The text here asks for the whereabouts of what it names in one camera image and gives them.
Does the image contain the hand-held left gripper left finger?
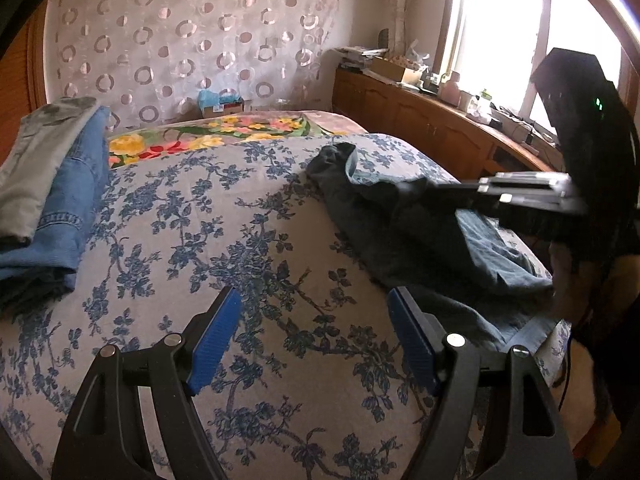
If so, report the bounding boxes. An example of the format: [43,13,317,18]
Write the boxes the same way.
[50,286,244,480]

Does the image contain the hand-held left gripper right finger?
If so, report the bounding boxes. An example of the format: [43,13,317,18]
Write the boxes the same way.
[387,286,578,480]

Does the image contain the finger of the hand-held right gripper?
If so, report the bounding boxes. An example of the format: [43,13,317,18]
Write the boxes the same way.
[425,192,590,218]
[400,171,572,199]

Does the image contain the blue-grey pants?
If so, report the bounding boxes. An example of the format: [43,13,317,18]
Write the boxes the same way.
[305,142,573,361]

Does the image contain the grey-green pants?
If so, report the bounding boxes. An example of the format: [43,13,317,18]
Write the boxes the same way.
[0,96,101,242]

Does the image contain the blue floral bed sheet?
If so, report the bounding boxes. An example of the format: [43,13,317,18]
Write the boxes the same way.
[0,132,573,480]

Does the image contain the wooden sideboard cabinet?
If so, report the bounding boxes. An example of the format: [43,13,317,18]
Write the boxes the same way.
[332,67,566,181]

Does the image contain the window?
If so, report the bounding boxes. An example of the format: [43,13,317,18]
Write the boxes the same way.
[440,0,636,136]

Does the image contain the cardboard box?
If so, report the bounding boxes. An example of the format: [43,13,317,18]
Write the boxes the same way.
[370,55,426,83]

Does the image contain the blue denim jeans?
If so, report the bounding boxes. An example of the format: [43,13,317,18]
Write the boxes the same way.
[0,105,112,311]

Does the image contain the stack of papers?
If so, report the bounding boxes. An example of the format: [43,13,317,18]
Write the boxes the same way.
[335,46,391,68]

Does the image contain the colourful flowered blanket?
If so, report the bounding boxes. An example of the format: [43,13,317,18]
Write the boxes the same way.
[107,110,371,168]

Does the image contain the patterned window curtain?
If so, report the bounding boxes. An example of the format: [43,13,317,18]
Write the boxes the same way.
[382,0,468,61]

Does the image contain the tissue box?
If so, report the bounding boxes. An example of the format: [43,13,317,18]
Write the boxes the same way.
[197,89,253,117]

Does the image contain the sheer circle-patterned curtain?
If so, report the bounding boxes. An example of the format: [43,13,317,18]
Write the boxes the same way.
[42,0,401,133]

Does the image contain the wooden wardrobe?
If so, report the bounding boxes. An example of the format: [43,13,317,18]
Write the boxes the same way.
[0,10,51,167]

